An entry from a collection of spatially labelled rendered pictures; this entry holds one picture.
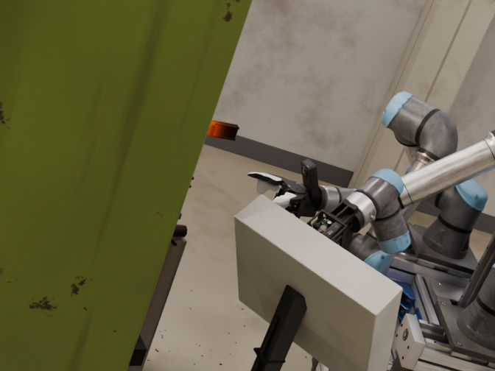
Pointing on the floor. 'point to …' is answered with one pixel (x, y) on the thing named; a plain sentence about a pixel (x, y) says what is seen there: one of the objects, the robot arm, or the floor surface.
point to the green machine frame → (98, 165)
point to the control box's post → (284, 327)
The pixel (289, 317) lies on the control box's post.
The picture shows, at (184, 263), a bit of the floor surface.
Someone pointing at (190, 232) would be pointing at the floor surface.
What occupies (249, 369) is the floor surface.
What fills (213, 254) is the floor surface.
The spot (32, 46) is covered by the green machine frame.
